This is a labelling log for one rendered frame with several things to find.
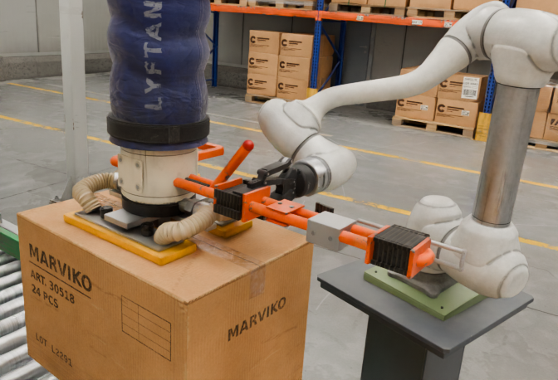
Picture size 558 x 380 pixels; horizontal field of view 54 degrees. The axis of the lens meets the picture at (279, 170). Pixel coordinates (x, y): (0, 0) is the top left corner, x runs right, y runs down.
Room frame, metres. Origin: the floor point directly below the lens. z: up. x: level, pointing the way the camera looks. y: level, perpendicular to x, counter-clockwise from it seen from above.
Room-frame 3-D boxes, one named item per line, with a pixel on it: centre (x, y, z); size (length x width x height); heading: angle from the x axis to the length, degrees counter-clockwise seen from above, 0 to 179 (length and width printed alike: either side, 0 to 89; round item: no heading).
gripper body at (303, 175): (1.17, -0.03, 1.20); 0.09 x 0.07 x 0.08; 146
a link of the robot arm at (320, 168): (1.24, -0.07, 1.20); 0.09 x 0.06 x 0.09; 56
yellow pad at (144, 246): (1.12, 0.33, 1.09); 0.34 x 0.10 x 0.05; 55
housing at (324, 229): (0.93, -0.10, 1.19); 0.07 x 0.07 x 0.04; 55
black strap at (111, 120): (1.20, 0.27, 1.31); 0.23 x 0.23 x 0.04
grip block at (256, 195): (1.05, 0.07, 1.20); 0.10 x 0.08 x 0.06; 145
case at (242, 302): (1.19, 0.26, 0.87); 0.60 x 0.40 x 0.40; 53
